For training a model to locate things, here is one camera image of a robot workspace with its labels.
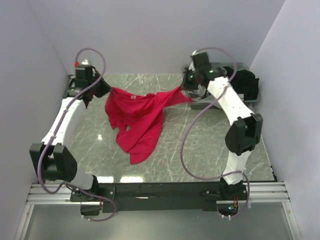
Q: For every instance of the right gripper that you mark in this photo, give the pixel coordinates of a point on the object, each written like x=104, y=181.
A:
x=185, y=84

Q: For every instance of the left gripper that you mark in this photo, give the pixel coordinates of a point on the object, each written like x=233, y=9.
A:
x=106, y=88

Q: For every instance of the red t-shirt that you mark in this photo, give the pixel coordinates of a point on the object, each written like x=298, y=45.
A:
x=139, y=119

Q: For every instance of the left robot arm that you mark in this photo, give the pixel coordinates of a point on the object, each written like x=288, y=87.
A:
x=51, y=157

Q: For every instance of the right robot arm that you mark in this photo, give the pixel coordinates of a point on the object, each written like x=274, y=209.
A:
x=245, y=125

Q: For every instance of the grey plastic bin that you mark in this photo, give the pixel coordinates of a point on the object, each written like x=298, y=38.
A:
x=222, y=94

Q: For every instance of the grey t-shirt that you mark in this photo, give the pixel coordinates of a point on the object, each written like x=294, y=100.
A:
x=198, y=94

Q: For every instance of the black t-shirt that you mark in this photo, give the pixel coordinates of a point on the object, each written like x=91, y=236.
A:
x=245, y=83

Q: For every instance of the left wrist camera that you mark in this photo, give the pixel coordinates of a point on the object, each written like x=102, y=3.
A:
x=83, y=62

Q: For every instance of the aluminium rail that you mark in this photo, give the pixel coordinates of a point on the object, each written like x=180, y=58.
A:
x=256, y=192

